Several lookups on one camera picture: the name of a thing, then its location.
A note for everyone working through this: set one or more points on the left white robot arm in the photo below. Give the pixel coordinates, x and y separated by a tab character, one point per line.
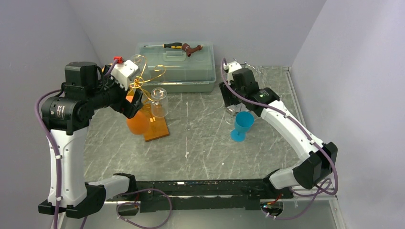
66	118

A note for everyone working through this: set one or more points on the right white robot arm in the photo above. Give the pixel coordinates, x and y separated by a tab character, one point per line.
316	159

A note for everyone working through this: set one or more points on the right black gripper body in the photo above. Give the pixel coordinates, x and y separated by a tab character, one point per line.
238	91

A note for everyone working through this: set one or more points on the brown pipe fitting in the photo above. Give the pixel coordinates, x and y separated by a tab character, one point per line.
190	50

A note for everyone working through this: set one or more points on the silver wire cup rack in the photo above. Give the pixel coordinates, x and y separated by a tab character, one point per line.
244	65

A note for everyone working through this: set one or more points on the gold wire wine glass rack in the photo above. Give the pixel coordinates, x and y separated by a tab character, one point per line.
158	127

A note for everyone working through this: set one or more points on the clear wine glass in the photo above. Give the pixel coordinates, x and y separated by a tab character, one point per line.
137	61

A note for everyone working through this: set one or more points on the orange plastic wine glass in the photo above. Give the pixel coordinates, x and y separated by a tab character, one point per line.
140	123

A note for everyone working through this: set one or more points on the black yellow screwdriver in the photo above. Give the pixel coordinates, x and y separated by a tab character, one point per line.
174	45

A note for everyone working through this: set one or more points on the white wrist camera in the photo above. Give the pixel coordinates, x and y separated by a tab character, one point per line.
124	72
231	66

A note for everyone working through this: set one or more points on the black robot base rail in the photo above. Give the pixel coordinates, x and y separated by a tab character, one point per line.
248	194

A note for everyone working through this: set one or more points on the clear plastic storage box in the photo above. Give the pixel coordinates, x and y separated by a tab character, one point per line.
175	71

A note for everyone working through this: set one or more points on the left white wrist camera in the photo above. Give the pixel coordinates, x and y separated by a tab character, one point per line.
124	72

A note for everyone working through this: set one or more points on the small clear cup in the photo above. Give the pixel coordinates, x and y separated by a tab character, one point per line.
230	113

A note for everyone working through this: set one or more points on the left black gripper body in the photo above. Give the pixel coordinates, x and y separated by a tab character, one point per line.
117	95

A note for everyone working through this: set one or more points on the blue plastic wine glass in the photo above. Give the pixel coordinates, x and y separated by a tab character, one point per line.
242	124

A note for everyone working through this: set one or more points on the clear stemless glass front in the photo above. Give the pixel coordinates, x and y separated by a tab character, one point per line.
159	104

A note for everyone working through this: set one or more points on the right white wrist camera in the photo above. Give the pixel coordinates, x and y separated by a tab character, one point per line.
231	66

